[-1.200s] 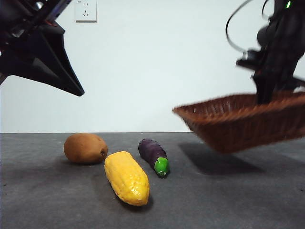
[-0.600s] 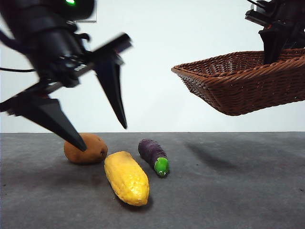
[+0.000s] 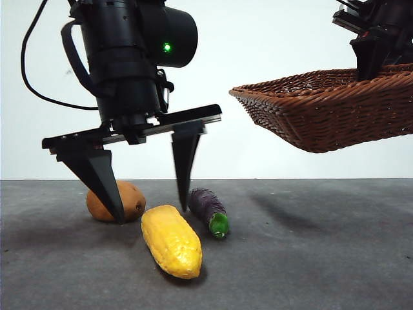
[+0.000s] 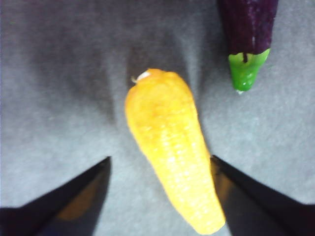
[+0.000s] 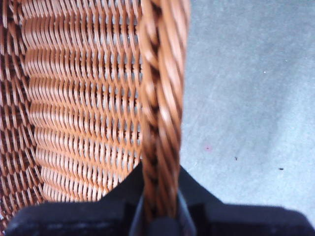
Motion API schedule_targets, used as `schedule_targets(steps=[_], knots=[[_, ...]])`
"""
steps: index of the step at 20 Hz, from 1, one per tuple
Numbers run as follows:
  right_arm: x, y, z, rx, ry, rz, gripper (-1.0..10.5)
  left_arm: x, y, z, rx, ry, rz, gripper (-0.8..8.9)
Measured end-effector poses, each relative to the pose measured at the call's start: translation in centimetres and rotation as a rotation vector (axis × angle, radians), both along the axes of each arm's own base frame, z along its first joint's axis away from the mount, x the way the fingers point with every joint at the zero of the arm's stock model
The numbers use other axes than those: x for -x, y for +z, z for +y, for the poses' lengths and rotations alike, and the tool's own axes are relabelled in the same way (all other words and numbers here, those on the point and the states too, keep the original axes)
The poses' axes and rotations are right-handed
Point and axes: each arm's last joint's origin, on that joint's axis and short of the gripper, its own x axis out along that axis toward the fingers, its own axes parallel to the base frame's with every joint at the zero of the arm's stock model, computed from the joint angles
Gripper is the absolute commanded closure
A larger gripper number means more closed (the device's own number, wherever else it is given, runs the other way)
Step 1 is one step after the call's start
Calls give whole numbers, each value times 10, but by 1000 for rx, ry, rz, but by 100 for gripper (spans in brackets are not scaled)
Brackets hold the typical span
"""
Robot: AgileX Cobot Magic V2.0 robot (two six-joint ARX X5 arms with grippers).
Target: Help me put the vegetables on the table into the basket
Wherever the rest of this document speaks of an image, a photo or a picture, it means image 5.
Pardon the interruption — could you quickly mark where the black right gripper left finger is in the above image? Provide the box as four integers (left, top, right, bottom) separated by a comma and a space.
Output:
4, 162, 144, 236

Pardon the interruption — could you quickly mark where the brown woven wicker basket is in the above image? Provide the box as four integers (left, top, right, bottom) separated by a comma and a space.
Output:
0, 0, 191, 231

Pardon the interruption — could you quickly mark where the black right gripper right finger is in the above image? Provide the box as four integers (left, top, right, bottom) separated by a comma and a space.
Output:
177, 166, 315, 236

